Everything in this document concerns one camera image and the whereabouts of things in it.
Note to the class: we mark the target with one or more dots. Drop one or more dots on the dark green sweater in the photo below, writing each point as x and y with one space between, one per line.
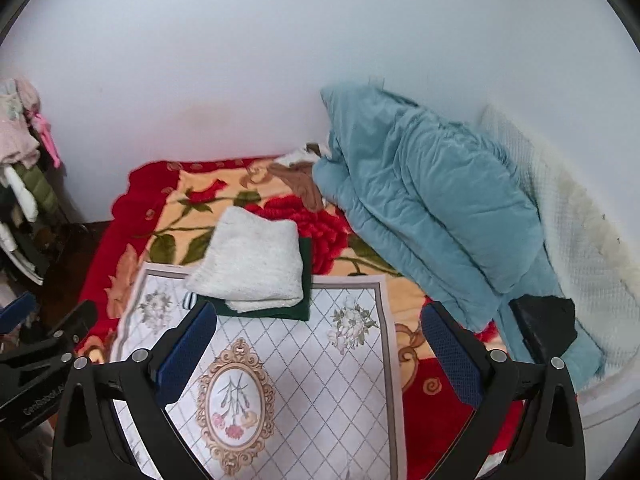
306 285

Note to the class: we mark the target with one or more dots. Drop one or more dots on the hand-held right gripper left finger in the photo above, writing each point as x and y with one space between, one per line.
187 350

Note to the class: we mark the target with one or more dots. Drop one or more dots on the white crumpled cloth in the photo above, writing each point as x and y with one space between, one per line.
300 156

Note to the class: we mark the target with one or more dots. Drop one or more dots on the red floral blanket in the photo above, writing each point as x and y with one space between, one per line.
150 195

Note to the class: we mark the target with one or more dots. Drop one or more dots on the white diamond-patterned mat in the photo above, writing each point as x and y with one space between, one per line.
310 360

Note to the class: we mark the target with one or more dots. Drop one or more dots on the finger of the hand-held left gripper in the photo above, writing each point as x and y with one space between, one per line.
17 310
75 322

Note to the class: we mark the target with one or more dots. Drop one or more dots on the light blue quilt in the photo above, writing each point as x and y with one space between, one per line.
440 200

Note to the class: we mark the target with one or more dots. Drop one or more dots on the brown cloth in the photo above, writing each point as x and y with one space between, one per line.
302 185

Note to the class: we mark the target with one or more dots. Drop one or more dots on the black pouch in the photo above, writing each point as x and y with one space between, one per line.
542 320

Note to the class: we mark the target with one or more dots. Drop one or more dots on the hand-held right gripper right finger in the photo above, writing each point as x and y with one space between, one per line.
450 355

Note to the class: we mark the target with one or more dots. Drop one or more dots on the white knit blanket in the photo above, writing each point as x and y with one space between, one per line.
565 220

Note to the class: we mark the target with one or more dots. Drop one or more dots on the pile of clothes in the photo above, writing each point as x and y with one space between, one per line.
20 135

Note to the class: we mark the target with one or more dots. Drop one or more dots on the white fluffy sweater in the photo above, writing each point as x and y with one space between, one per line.
250 260

